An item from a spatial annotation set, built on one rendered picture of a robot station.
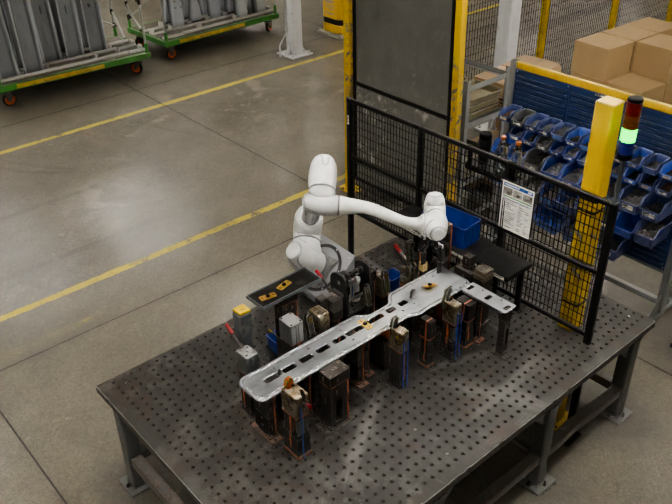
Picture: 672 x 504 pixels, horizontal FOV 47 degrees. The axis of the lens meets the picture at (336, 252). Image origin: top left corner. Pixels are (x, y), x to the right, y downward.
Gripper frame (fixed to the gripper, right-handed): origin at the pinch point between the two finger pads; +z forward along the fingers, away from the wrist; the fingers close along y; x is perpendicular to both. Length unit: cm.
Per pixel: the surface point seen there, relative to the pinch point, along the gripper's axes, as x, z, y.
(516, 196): 54, -24, 10
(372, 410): -63, 45, 23
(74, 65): 106, 79, -672
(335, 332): -61, 14, -5
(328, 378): -88, 12, 19
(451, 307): -8.3, 11.3, 21.9
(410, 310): -22.0, 14.4, 6.9
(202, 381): -113, 44, -50
